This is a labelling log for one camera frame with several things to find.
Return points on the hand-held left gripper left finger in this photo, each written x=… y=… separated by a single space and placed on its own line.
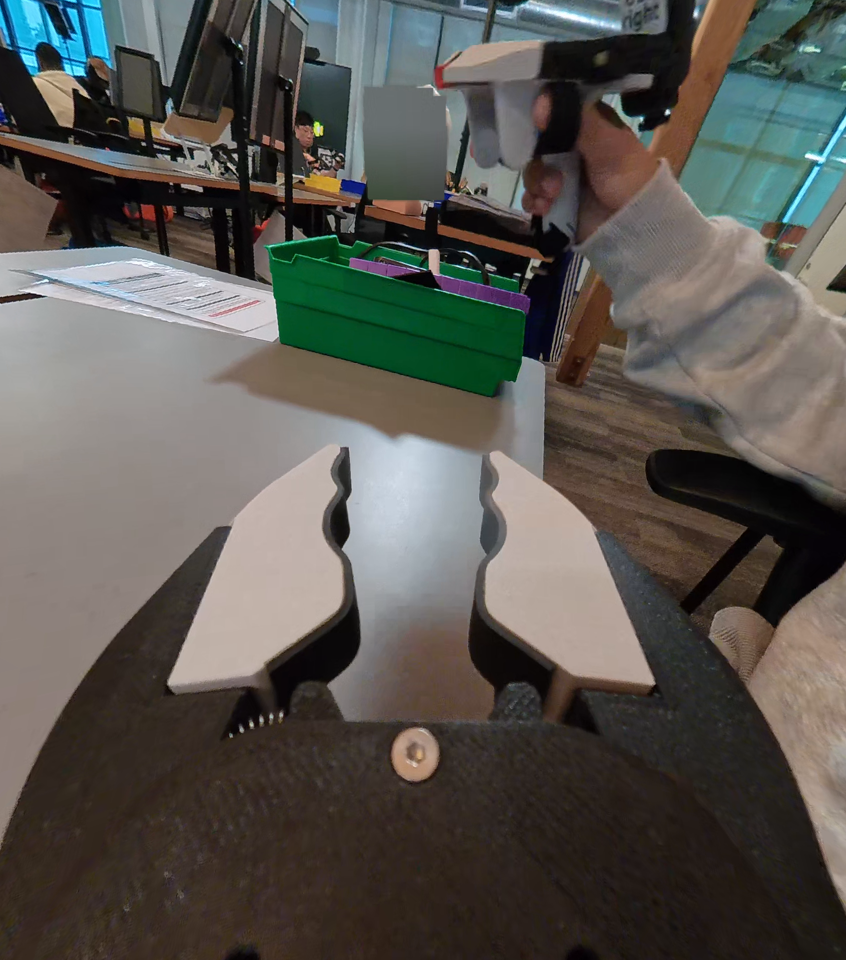
x=265 y=585

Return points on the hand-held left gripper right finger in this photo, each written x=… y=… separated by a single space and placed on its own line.
x=558 y=592

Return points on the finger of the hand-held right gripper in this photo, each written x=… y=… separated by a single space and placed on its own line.
x=498 y=64

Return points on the person's right forearm grey sleeve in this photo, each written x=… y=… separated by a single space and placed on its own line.
x=730 y=315

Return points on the person's right hand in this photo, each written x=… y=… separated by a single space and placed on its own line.
x=614 y=169

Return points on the black office chair armrest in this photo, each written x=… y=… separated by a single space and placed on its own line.
x=730 y=487

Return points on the yellow small bin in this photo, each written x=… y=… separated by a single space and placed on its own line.
x=321 y=181

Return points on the large black monitor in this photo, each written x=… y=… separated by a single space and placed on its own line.
x=213 y=67
x=276 y=67

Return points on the purple block strip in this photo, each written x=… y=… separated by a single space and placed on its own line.
x=468 y=289

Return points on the green plastic bin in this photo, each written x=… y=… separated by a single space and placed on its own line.
x=385 y=337

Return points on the paper sheets in plastic sleeve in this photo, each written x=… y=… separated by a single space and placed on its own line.
x=168 y=292

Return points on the person's grey sweatshirt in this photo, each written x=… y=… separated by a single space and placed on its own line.
x=842 y=712

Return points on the small black monitor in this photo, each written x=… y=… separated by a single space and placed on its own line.
x=139 y=82

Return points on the long wooden desk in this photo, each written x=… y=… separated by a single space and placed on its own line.
x=108 y=157

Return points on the slanted wooden post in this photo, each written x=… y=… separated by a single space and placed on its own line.
x=700 y=82

